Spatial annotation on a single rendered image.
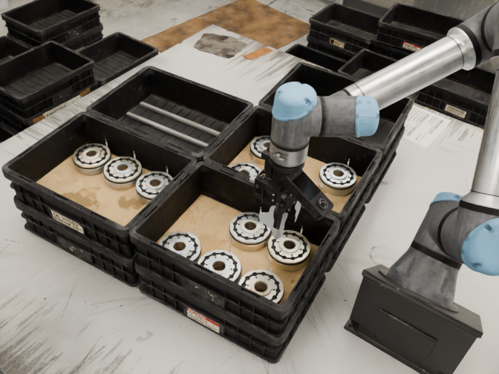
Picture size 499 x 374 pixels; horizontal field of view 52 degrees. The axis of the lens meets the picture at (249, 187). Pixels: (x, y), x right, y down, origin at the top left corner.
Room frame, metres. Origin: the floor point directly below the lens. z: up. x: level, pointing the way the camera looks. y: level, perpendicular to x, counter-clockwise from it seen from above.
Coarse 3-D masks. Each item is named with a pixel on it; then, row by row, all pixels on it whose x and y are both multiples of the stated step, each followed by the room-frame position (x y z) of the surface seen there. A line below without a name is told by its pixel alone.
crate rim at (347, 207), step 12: (252, 108) 1.25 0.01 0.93; (264, 108) 1.26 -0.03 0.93; (240, 120) 1.19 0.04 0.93; (228, 132) 1.13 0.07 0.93; (216, 144) 1.08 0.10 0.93; (360, 144) 1.12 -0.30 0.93; (204, 156) 1.02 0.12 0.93; (228, 168) 0.98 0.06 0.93; (372, 168) 1.02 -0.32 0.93; (360, 180) 0.97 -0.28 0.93; (360, 192) 0.94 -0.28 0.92; (348, 204) 0.88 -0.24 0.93; (336, 216) 0.84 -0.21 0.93
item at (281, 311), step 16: (336, 224) 0.81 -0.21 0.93; (144, 240) 0.73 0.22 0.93; (160, 256) 0.70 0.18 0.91; (176, 256) 0.69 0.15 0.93; (320, 256) 0.72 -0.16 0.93; (192, 272) 0.66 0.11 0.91; (208, 272) 0.65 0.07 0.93; (304, 272) 0.67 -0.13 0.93; (224, 288) 0.63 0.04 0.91; (240, 288) 0.62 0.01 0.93; (256, 304) 0.59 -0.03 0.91; (272, 304) 0.58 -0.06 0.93; (288, 304) 0.59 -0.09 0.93
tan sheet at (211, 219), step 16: (192, 208) 0.93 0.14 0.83; (208, 208) 0.93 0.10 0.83; (224, 208) 0.94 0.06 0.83; (176, 224) 0.87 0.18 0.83; (192, 224) 0.87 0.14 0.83; (208, 224) 0.88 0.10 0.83; (224, 224) 0.88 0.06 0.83; (208, 240) 0.82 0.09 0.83; (224, 240) 0.83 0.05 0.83; (240, 256) 0.78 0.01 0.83; (256, 256) 0.78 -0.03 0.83; (288, 272) 0.74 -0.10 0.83; (288, 288) 0.70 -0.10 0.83
